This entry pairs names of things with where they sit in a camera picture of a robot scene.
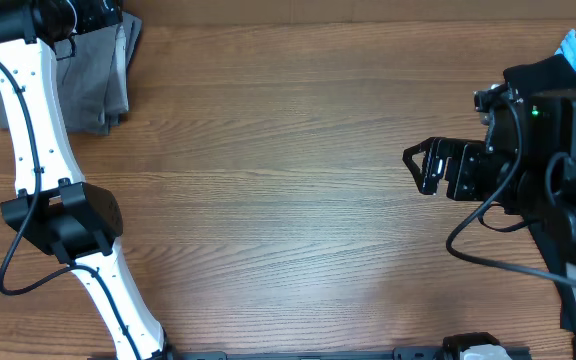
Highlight grey shorts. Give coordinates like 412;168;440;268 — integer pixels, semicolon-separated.
0;1;142;135

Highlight black garment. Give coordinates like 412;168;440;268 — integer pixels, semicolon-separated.
499;55;576;333

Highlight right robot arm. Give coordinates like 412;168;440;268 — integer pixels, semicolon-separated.
402;84;576;356

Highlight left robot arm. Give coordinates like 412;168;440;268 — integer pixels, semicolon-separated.
0;0;175;359

